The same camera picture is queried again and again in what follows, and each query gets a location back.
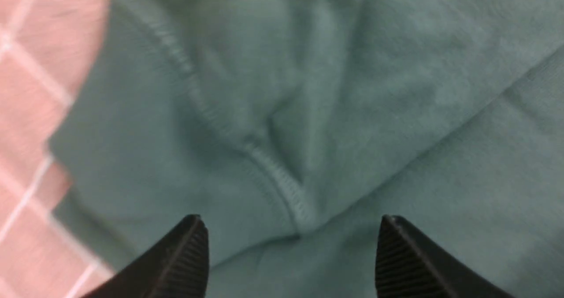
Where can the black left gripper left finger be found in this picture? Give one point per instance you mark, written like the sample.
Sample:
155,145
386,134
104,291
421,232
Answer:
177,266

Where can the pink checkered tablecloth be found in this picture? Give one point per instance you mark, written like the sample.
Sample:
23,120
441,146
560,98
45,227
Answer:
47,47

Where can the green long sleeve shirt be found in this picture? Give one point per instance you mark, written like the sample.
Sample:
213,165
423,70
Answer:
292,126

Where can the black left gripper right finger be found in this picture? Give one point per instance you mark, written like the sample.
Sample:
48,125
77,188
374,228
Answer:
409,264

